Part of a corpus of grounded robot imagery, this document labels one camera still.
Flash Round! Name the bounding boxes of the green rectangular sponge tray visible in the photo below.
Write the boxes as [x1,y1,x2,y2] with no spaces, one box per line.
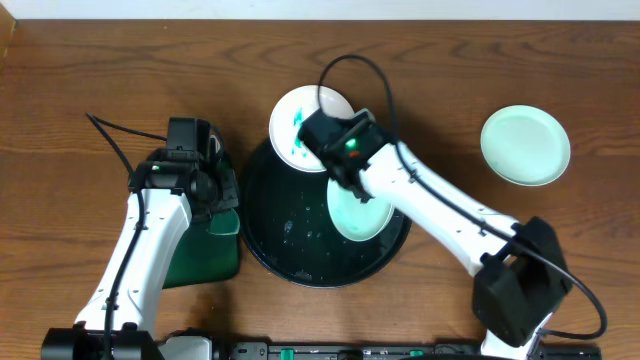
[163,220,239,289]

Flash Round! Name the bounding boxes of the pink plate with green stain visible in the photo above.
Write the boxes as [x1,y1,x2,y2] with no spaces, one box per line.
[269,85,326,173]

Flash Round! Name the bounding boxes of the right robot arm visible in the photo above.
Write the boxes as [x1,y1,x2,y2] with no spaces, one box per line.
[298,110,572,359]

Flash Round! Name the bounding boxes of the green yellow sponge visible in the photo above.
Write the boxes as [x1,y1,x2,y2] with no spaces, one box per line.
[207,209,240,236]

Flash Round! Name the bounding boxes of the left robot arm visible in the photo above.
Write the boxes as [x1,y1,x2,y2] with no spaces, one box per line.
[40,157,240,359]

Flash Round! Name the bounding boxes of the round black tray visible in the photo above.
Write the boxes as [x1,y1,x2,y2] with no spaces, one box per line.
[239,139,411,288]

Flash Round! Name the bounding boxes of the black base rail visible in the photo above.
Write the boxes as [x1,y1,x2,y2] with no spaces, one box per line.
[227,342,603,360]

